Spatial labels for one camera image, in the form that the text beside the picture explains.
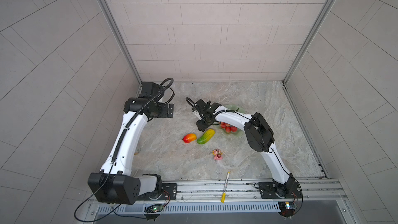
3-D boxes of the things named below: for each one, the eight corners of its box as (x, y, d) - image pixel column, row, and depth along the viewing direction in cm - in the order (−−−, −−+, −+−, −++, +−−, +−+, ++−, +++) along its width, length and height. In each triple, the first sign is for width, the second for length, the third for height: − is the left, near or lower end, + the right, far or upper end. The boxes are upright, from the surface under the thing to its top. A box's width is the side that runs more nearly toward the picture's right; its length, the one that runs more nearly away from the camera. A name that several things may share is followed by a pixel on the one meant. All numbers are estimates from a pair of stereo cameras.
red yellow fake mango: (185, 145, 87) (184, 143, 85) (182, 138, 89) (181, 136, 87) (197, 138, 89) (197, 136, 87) (194, 133, 92) (194, 130, 89)
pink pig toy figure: (212, 160, 82) (212, 158, 80) (212, 151, 86) (212, 148, 83) (222, 160, 83) (222, 158, 80) (221, 151, 86) (222, 148, 83)
